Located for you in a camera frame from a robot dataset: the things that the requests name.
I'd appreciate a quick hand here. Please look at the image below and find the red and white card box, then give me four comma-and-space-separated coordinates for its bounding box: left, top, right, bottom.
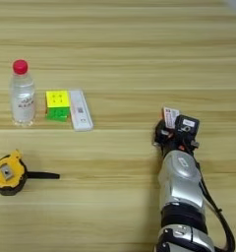
162, 106, 181, 130

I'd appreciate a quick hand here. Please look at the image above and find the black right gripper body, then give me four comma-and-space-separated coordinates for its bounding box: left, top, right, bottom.
155, 126, 202, 156

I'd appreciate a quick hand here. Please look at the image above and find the long white box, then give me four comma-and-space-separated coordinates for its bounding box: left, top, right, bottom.
68, 89, 94, 133

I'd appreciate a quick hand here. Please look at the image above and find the clear water bottle red cap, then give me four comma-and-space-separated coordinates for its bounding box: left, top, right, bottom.
9, 59, 37, 128

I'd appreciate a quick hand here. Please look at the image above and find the yellow green red puzzle cube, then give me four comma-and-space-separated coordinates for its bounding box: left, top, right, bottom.
44, 90, 72, 123

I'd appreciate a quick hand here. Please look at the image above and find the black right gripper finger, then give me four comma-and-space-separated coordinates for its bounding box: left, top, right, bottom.
151, 118, 167, 147

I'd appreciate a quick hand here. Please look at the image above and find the yellow black tape measure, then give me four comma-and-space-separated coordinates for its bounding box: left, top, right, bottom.
0, 149, 61, 197

